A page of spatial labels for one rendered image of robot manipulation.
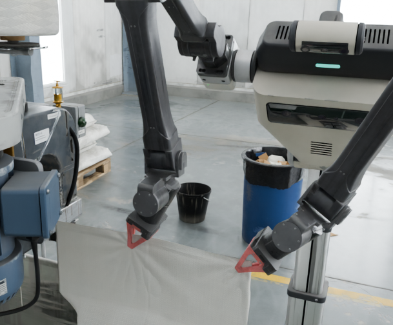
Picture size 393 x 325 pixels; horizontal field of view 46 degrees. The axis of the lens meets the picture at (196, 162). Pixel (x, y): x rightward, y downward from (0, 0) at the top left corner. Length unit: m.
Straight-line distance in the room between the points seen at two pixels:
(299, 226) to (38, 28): 0.56
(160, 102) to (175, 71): 8.78
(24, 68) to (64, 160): 5.88
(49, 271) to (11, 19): 1.10
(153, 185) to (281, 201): 2.36
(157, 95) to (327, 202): 0.38
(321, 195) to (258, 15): 8.29
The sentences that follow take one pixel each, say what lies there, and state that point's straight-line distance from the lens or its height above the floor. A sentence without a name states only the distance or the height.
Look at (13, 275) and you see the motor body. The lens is 0.88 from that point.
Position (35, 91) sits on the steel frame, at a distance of 6.98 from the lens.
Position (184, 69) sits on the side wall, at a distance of 9.60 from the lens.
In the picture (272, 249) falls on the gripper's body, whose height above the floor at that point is 1.13.
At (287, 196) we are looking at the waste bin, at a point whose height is 0.41.
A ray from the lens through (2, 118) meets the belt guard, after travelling 0.76.
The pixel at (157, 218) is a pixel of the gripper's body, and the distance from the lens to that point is 1.04.
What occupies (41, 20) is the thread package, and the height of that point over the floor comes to 1.56.
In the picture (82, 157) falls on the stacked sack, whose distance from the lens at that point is 4.52.
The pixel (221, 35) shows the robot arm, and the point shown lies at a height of 1.53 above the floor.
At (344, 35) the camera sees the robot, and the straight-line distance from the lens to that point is 1.09.
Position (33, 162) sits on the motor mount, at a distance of 0.87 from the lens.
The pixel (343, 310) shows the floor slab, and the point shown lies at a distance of 2.90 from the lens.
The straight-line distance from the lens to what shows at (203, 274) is 1.06.
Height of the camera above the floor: 1.57
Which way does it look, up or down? 17 degrees down
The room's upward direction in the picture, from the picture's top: 2 degrees clockwise
